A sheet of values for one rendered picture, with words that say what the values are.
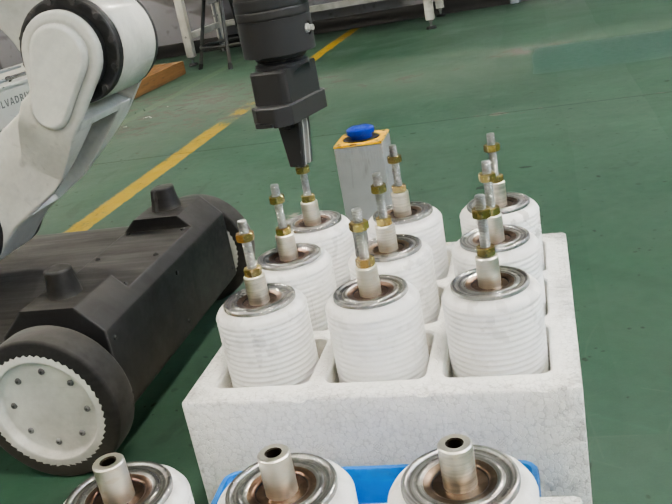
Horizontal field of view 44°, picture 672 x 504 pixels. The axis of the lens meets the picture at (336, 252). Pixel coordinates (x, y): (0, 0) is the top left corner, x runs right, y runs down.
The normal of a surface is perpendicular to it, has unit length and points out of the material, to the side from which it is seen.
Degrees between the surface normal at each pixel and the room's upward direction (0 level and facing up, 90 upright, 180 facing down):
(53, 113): 90
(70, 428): 90
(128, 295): 46
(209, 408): 90
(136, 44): 95
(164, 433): 0
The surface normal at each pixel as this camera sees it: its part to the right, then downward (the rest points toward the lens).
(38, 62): -0.21, 0.37
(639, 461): -0.18, -0.92
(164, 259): 0.58, -0.70
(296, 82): 0.89, 0.00
